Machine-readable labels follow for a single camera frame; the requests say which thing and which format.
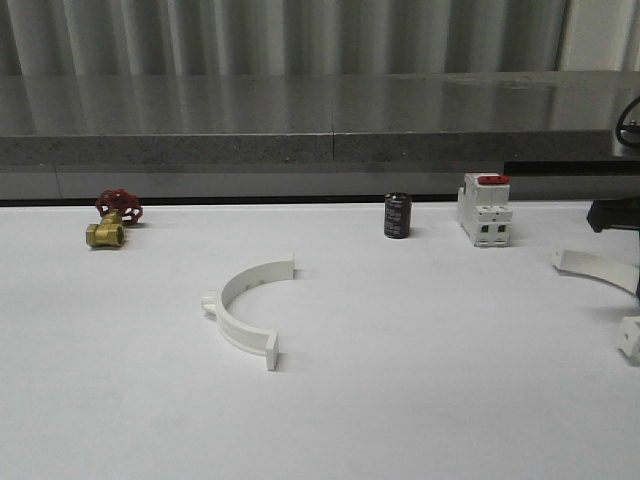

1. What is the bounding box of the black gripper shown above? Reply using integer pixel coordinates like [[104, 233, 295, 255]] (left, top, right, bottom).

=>
[[586, 198, 640, 233]]

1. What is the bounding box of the white half pipe clamp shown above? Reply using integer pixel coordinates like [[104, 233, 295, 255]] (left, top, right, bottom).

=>
[[551, 248, 639, 366], [201, 254, 295, 371]]

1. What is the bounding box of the black cylindrical capacitor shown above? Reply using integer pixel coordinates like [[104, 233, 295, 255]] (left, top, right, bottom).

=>
[[384, 192, 412, 239]]

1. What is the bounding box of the grey stone counter ledge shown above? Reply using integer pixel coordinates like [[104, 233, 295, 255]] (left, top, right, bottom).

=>
[[0, 71, 640, 201]]

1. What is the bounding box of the brass valve red handwheel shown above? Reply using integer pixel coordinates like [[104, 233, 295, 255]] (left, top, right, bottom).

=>
[[85, 189, 143, 248]]

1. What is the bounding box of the white circuit breaker red switch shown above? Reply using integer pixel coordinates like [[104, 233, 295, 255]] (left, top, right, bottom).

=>
[[457, 173, 513, 247]]

